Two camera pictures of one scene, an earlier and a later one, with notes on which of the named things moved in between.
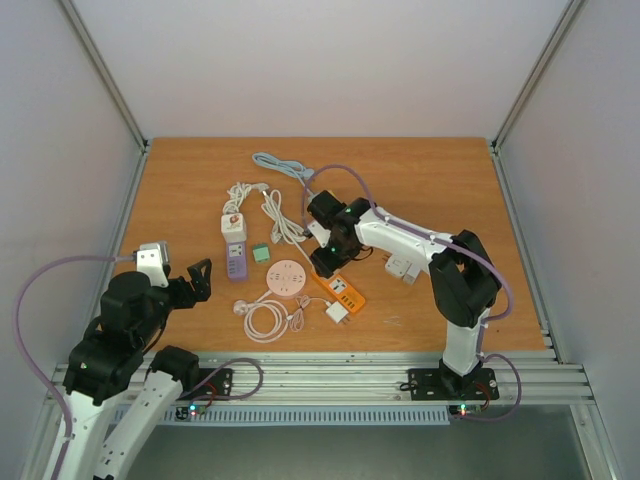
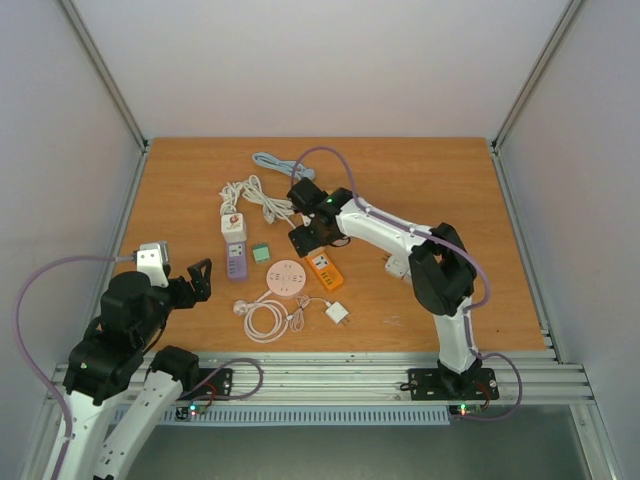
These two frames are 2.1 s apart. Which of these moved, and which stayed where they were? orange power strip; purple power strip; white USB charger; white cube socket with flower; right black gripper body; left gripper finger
Moved: right black gripper body; orange power strip
Stayed: purple power strip; white cube socket with flower; left gripper finger; white USB charger
